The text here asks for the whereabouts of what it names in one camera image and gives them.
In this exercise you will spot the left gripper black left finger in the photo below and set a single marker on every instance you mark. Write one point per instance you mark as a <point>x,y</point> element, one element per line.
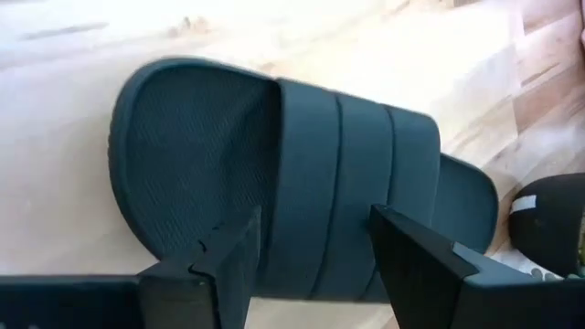
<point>224,274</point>

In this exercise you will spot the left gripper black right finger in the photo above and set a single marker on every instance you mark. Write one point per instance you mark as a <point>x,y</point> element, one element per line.
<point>411,265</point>

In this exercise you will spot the dark rubber slide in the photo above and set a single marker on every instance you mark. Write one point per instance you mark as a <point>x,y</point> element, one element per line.
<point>205,151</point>

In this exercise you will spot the succulent plant in black pot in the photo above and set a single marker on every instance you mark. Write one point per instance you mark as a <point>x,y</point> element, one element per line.
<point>548,228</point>

